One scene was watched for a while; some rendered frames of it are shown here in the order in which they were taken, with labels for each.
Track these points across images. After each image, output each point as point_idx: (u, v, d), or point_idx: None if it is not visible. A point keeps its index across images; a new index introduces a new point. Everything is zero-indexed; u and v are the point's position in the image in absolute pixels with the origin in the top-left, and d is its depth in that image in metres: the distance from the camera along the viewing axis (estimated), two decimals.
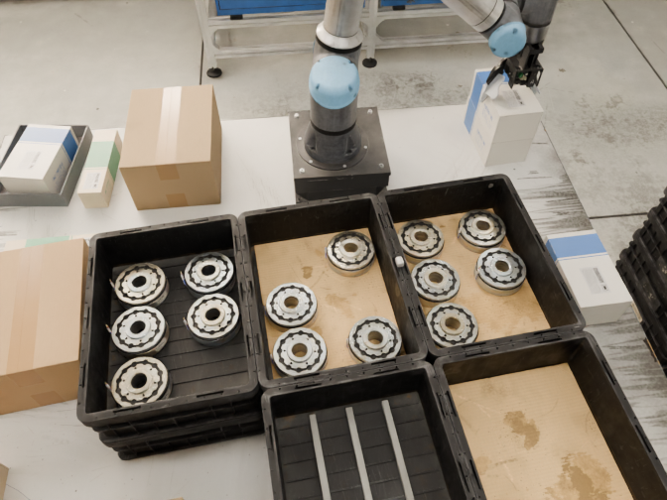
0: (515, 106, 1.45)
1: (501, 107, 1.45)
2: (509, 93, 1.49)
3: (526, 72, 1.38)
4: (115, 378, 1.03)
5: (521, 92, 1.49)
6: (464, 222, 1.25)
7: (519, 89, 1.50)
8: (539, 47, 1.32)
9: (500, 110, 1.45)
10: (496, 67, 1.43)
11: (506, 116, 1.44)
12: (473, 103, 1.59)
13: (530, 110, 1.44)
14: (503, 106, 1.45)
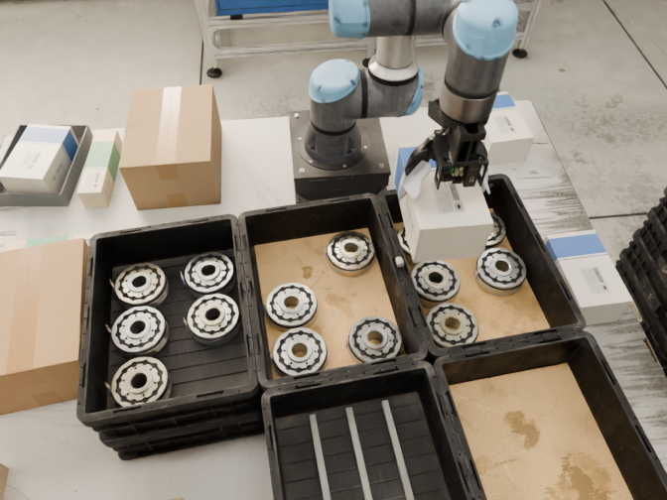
0: (449, 212, 0.91)
1: (426, 213, 0.91)
2: (444, 187, 0.94)
3: (461, 167, 0.83)
4: (115, 378, 1.03)
5: (463, 187, 0.94)
6: None
7: None
8: (478, 129, 0.77)
9: (423, 218, 0.90)
10: (417, 152, 0.88)
11: (431, 230, 0.89)
12: (397, 191, 1.05)
13: (470, 221, 0.89)
14: (429, 211, 0.91)
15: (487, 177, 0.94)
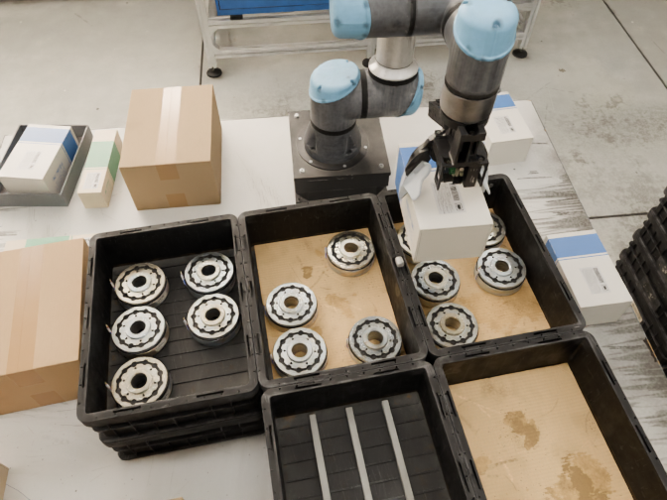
0: (449, 212, 0.91)
1: (426, 213, 0.91)
2: (444, 187, 0.94)
3: (461, 167, 0.83)
4: (115, 378, 1.03)
5: (463, 187, 0.94)
6: None
7: None
8: (478, 130, 0.78)
9: (423, 218, 0.90)
10: (418, 152, 0.88)
11: (431, 230, 0.89)
12: (397, 191, 1.05)
13: (470, 221, 0.90)
14: (429, 211, 0.91)
15: (487, 177, 0.94)
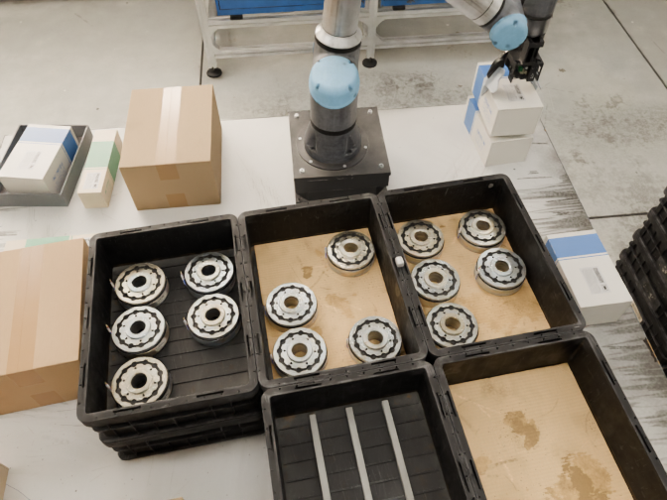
0: (515, 100, 1.44)
1: (500, 101, 1.44)
2: (510, 87, 1.47)
3: (526, 66, 1.36)
4: (115, 378, 1.03)
5: (522, 86, 1.47)
6: (464, 222, 1.25)
7: (520, 84, 1.48)
8: (539, 41, 1.31)
9: (499, 104, 1.43)
10: (497, 61, 1.41)
11: (504, 110, 1.43)
12: (475, 96, 1.58)
13: (529, 105, 1.43)
14: (502, 100, 1.44)
15: (538, 80, 1.47)
